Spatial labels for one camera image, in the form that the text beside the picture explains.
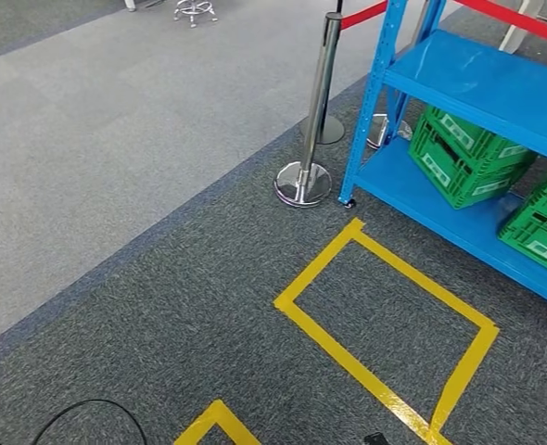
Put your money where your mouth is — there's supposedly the blue metal shelf rack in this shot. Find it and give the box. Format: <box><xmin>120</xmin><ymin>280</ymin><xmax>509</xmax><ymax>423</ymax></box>
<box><xmin>338</xmin><ymin>0</ymin><xmax>547</xmax><ymax>314</ymax></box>

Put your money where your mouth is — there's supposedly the chrome stool base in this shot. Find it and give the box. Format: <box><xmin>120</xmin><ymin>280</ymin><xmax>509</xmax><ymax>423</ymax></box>
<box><xmin>173</xmin><ymin>0</ymin><xmax>219</xmax><ymax>30</ymax></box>

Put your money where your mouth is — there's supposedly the red barrier belt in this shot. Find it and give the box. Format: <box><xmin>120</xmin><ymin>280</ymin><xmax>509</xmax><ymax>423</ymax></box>
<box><xmin>454</xmin><ymin>0</ymin><xmax>547</xmax><ymax>48</ymax></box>
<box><xmin>340</xmin><ymin>0</ymin><xmax>389</xmax><ymax>32</ymax></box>

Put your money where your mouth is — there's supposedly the green plastic crate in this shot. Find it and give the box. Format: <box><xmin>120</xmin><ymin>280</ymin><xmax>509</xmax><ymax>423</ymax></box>
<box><xmin>423</xmin><ymin>105</ymin><xmax>538</xmax><ymax>162</ymax></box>
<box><xmin>497</xmin><ymin>164</ymin><xmax>547</xmax><ymax>285</ymax></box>
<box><xmin>408</xmin><ymin>116</ymin><xmax>530</xmax><ymax>210</ymax></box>

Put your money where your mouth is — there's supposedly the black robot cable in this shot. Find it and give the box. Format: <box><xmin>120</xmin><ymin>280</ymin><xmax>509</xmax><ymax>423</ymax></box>
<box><xmin>31</xmin><ymin>398</ymin><xmax>149</xmax><ymax>445</ymax></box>

